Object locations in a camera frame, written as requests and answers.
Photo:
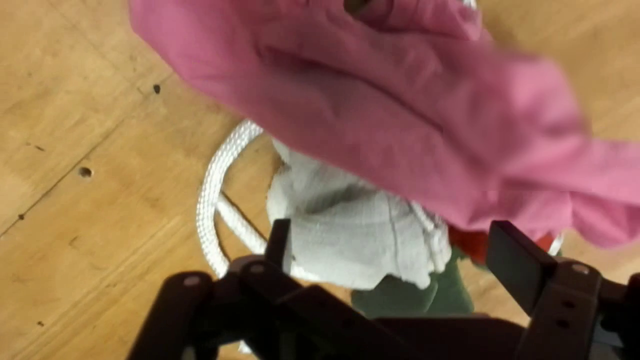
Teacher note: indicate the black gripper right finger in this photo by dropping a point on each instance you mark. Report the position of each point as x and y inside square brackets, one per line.
[520, 266]

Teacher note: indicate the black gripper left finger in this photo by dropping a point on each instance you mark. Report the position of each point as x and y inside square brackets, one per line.
[281, 246]

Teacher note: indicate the white cloth bag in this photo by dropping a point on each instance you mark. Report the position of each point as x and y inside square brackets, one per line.
[352, 226]

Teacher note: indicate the magenta pink cloth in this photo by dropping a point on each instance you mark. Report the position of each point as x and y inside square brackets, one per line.
[401, 101]

